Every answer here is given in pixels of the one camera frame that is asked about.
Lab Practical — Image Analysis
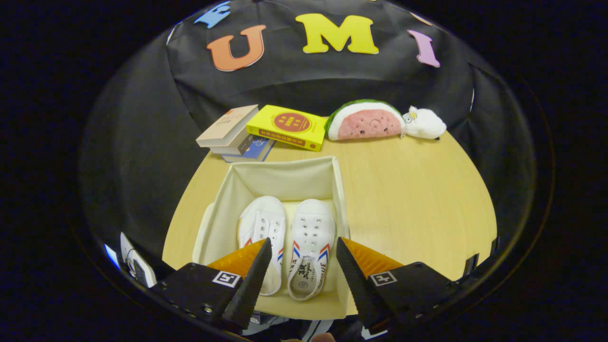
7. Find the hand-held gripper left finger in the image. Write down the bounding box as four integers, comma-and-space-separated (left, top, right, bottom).
150, 237, 273, 332

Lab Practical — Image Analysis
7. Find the white device with dark panel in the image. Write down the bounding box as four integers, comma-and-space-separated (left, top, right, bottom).
119, 232, 157, 288

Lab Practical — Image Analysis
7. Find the yellow book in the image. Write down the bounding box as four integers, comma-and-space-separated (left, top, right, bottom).
246, 104, 328, 152

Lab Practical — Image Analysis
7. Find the blue lit screen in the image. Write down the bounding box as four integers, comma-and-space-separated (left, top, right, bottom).
104, 244, 122, 270

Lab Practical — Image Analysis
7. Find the cream fabric storage box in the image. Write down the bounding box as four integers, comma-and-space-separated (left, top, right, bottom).
192, 156, 352, 320

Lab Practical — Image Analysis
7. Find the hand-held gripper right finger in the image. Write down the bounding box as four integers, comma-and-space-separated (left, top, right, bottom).
335, 237, 461, 335

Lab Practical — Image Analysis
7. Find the blue book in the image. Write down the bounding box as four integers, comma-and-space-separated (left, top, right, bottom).
222, 139, 276, 163

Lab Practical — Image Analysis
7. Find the beige book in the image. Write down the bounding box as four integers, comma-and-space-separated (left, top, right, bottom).
196, 104, 259, 148

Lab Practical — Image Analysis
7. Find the grey book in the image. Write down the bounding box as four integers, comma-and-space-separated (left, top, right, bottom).
209, 133, 255, 156

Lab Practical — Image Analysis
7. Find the watermelon slice plush toy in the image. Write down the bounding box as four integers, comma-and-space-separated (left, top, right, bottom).
325, 99, 407, 142

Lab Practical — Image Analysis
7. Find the white canvas shoe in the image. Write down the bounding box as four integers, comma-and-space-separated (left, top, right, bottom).
287, 199, 336, 302
237, 196, 286, 296

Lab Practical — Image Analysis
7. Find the white plush toy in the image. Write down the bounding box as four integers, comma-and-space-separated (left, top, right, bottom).
402, 105, 447, 140

